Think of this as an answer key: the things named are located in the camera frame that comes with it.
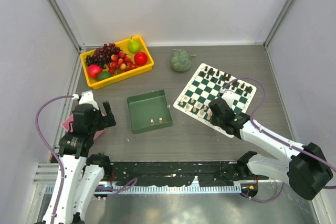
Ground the green white chess board mat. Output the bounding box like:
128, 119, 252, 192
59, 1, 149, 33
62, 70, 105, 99
173, 63, 257, 138

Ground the green plastic tray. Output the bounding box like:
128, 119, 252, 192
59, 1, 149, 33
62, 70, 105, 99
127, 90, 173, 134

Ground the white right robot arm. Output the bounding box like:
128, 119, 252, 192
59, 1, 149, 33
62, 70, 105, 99
209, 98, 335, 200

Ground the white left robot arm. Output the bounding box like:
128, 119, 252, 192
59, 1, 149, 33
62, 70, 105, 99
41, 101, 116, 223

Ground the pink plastic box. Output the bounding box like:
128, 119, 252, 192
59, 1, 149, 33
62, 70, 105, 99
60, 111, 109, 141

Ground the green lime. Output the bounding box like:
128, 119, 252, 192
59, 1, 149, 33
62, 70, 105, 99
97, 71, 113, 82

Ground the red peach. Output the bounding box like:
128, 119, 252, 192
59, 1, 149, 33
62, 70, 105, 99
88, 64, 103, 79

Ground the dark blue grape bunch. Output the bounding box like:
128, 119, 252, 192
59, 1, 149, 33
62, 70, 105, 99
86, 56, 106, 69

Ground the red cherry cluster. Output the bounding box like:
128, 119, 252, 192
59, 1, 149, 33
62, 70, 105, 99
108, 51, 138, 75

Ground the green melon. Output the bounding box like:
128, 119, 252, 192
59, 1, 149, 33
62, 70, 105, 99
170, 49, 196, 72

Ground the dark red grape bunch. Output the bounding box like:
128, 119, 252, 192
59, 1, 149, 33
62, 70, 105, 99
93, 43, 121, 65

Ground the red apple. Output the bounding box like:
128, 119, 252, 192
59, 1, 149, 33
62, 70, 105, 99
134, 51, 148, 66

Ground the yellow plastic fruit bin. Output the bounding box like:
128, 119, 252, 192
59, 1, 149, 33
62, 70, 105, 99
80, 36, 154, 89

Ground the green pear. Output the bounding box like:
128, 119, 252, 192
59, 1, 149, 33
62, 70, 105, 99
128, 37, 141, 54

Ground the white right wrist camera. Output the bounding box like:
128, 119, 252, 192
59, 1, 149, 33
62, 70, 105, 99
219, 88, 235, 108

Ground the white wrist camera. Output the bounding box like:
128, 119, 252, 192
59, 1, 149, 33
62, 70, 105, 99
219, 88, 235, 108
71, 91, 100, 110

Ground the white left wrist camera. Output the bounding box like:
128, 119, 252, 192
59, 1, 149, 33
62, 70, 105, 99
71, 91, 100, 110

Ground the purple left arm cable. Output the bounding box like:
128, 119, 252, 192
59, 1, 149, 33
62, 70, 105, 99
35, 94, 79, 224

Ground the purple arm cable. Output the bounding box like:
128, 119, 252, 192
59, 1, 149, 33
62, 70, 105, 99
219, 77, 336, 203
35, 94, 79, 224

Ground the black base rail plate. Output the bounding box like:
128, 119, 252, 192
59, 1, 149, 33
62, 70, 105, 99
93, 159, 268, 188

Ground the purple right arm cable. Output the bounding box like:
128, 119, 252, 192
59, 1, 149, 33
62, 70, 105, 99
219, 77, 336, 203

